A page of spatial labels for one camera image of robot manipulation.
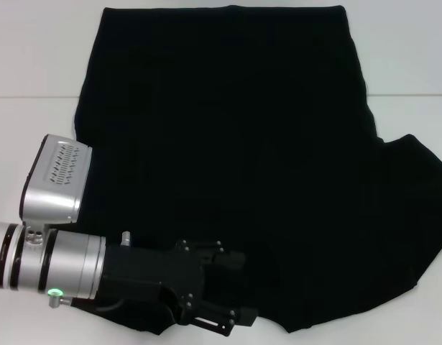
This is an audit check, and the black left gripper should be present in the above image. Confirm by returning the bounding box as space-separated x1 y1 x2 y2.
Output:
97 239 259 328

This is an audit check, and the black shirt with FREE print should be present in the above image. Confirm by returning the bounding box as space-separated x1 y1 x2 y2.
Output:
69 4 442 325

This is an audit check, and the left gripper cable with plug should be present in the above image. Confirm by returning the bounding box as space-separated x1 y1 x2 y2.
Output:
48 231 132 314

